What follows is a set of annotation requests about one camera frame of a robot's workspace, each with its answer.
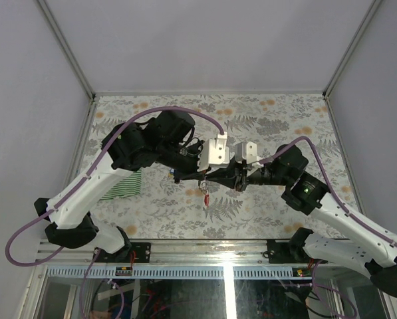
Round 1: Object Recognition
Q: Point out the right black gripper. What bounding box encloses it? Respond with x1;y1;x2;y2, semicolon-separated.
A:
206;154;291;192

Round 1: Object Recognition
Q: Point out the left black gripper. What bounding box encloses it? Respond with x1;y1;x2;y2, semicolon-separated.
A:
156;138;212;183

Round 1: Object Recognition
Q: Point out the red handled metal key tool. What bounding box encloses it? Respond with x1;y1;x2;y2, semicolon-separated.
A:
199;180;209;208

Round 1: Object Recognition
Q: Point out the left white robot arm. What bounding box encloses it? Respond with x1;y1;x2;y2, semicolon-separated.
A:
35;106;223;263

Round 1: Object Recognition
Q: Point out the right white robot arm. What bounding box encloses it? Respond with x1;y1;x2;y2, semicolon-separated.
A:
198;139;397;298

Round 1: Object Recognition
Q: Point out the green striped cloth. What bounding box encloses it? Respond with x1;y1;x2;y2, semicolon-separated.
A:
100;170;142;201

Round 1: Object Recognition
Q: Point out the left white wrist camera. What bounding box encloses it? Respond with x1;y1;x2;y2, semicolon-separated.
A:
198;132;230;172

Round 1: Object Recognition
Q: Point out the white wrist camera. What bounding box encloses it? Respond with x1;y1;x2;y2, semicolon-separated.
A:
198;132;230;172
234;142;263;167

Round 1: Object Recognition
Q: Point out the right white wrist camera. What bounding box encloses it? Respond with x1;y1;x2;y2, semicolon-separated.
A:
234;142;263;167

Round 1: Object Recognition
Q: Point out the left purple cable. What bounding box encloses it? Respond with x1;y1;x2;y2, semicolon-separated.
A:
5;106;226;266

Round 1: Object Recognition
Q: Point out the purple cable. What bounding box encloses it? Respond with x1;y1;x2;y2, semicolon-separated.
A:
257;136;397;255
5;106;226;266

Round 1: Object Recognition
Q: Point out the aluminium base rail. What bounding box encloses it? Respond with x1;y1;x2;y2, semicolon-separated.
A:
33;239;315;280

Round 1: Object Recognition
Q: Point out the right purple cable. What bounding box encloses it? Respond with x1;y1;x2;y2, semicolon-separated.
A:
257;136;397;255

